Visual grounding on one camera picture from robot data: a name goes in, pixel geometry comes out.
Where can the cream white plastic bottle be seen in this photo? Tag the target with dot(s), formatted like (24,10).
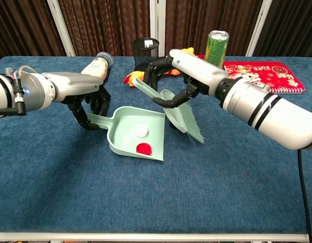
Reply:
(97,67)

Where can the black mesh pen holder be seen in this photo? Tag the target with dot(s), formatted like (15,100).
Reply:
(143,58)

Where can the yellow rubber chicken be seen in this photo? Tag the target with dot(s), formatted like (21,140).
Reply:
(134,76)

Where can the mint green plastic dustpan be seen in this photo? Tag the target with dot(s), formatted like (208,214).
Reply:
(125,121)

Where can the blue table cloth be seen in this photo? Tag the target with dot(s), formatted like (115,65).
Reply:
(95,189)

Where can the brown ribbed partition panel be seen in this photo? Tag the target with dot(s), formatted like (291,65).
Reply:
(21,27)
(191,22)
(292,27)
(105,22)

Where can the white partition post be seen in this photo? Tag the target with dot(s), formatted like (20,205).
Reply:
(157,20)
(61,27)
(258,27)

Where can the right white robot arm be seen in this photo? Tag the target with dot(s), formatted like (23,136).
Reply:
(272,116)

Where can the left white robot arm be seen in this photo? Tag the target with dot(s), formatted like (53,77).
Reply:
(32,91)

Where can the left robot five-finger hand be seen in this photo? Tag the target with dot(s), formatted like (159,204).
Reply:
(72,83)

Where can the red patterned pouch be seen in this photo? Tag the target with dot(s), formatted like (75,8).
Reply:
(285,76)

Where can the green can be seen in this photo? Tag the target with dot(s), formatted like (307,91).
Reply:
(216,50)

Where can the red bottle cap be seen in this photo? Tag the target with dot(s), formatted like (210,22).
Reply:
(143,148)

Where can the white bottle cap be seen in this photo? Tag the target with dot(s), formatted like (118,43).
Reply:
(141,130)

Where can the mint green hand brush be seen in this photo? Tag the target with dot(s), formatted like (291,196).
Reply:
(181,116)

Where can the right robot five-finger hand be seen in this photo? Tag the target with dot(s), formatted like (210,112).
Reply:
(199,71)

